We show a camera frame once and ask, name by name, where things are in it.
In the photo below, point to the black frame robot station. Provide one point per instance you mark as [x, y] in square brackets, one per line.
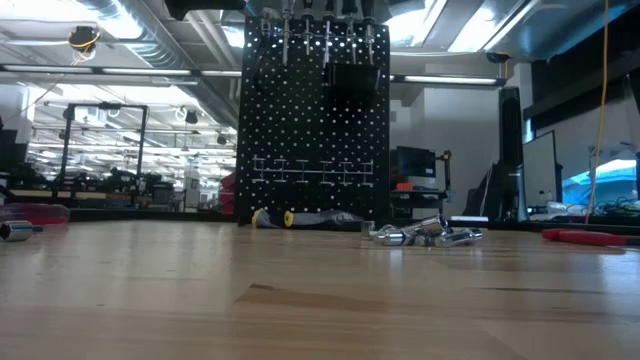
[105, 106]

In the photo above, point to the black aluminium table frame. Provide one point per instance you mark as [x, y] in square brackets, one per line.
[150, 216]

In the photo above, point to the white upright panel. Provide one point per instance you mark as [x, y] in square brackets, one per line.
[540, 175]

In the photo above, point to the black metal pegboard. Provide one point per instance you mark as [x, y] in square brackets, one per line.
[310, 130]

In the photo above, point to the small orange object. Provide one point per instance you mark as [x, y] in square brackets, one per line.
[405, 187]

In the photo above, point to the yellow grey tool at rack base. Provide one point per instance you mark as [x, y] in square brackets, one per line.
[325, 220]

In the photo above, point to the black computer monitor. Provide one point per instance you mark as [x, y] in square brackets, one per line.
[415, 162]

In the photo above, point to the black tower column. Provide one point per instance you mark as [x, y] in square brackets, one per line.
[511, 150]

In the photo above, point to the grey black work glove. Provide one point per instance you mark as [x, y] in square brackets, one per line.
[260, 219]

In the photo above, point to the short chrome socket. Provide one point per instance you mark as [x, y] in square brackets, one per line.
[368, 229]

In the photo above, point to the silver ceiling duct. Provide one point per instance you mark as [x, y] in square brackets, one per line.
[150, 30]

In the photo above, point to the blue cover sheet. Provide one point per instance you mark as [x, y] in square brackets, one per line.
[615, 180]

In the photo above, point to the long ceiling light bar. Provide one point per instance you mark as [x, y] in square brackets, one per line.
[145, 72]

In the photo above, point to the black pegboard bin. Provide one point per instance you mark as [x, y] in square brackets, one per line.
[350, 80]

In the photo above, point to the red rounded object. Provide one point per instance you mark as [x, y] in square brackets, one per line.
[227, 195]

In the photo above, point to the short ceiling light bar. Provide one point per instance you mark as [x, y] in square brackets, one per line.
[450, 79]

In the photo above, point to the cluttered background workbench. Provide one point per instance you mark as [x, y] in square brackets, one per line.
[125, 185]

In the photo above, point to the black blue dotted screwdriver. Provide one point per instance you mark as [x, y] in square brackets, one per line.
[350, 6]

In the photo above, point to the black monitor desk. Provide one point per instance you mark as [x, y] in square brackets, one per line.
[417, 194]

